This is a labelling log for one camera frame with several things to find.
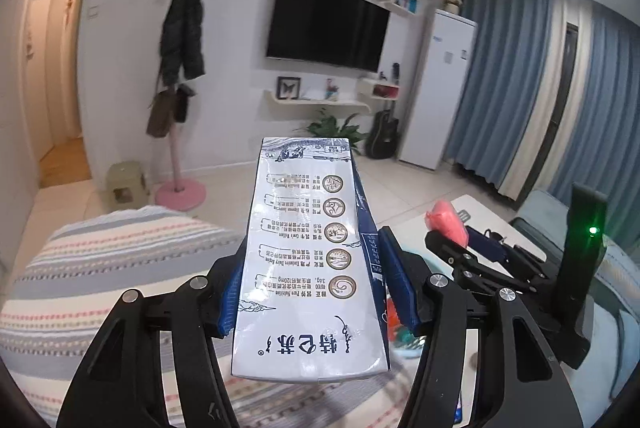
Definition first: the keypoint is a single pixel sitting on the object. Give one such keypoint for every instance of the red plastic bag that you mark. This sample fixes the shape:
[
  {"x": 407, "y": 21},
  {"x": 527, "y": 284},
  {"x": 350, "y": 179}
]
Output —
[{"x": 445, "y": 220}]

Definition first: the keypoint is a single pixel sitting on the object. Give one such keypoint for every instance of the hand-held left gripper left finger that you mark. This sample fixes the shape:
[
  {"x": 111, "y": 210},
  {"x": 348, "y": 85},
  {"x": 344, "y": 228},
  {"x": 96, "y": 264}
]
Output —
[{"x": 229, "y": 303}]

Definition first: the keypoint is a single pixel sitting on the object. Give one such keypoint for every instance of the small dark hanging pouch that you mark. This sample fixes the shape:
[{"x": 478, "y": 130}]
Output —
[{"x": 184, "y": 103}]

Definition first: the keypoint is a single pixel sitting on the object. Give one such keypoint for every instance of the white refrigerator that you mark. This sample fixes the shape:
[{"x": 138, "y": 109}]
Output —
[{"x": 440, "y": 93}]

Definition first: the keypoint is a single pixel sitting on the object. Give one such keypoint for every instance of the small white corner shelf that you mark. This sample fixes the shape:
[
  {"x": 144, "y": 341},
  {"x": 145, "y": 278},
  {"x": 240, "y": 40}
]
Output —
[{"x": 367, "y": 101}]

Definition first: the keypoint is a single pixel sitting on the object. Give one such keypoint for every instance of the blue curtain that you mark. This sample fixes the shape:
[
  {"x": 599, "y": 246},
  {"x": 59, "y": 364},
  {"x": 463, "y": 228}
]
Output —
[{"x": 515, "y": 83}]

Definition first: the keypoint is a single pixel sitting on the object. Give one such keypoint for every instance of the white light switch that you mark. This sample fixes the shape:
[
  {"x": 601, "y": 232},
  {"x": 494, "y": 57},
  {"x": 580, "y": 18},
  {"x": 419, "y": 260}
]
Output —
[{"x": 93, "y": 12}]

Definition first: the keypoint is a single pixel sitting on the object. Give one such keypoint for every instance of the small plant in white pot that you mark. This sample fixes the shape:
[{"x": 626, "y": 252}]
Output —
[{"x": 452, "y": 2}]

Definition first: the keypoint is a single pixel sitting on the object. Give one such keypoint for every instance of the framed butterfly picture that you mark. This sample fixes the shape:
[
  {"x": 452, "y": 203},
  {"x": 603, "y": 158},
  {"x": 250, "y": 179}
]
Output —
[{"x": 289, "y": 88}]

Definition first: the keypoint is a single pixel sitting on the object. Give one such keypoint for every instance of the blue and white milk carton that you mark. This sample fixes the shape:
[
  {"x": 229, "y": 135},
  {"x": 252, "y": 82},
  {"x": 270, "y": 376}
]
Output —
[{"x": 300, "y": 258}]

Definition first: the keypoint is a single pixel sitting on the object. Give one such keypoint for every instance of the brown hanging bag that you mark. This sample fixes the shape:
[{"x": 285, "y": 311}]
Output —
[{"x": 160, "y": 113}]

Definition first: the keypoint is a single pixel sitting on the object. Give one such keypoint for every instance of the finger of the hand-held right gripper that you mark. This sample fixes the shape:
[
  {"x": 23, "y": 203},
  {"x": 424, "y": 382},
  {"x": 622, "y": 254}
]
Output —
[
  {"x": 470, "y": 268},
  {"x": 515, "y": 258}
]

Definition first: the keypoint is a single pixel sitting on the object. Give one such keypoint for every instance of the beige plastic stool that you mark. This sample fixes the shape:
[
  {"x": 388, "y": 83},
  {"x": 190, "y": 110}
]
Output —
[{"x": 127, "y": 180}]

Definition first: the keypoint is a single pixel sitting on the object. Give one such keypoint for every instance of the red box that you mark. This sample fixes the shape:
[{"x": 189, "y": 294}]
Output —
[{"x": 386, "y": 91}]

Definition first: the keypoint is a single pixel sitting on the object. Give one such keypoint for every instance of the striped woven blanket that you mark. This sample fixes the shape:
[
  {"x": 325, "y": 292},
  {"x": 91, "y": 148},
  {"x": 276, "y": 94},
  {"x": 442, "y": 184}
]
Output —
[{"x": 100, "y": 268}]

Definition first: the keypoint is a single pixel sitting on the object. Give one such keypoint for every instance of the black guitar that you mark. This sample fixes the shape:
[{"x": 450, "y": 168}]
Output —
[{"x": 382, "y": 133}]

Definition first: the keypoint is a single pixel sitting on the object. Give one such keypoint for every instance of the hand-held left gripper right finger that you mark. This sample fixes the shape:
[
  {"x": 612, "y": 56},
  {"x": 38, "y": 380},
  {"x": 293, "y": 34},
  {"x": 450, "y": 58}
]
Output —
[{"x": 397, "y": 279}]

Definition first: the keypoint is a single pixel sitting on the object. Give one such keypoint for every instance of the green potted plant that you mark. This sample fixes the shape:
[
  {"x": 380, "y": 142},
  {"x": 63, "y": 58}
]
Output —
[{"x": 335, "y": 128}]

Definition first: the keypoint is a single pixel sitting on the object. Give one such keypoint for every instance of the low white wall shelf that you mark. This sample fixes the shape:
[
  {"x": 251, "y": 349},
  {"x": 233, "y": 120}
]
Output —
[{"x": 310, "y": 104}]

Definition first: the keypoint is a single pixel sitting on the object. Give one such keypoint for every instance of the pink coat rack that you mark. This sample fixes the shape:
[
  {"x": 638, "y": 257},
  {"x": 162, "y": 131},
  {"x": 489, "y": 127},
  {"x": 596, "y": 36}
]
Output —
[{"x": 180, "y": 196}]

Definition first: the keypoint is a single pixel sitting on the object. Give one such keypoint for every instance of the black wall television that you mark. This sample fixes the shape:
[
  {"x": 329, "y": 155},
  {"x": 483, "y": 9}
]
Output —
[{"x": 325, "y": 23}]

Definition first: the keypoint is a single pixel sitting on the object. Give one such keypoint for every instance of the small colourful figurine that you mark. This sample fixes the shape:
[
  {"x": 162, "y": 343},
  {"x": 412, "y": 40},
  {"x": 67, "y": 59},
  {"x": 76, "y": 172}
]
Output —
[{"x": 332, "y": 89}]

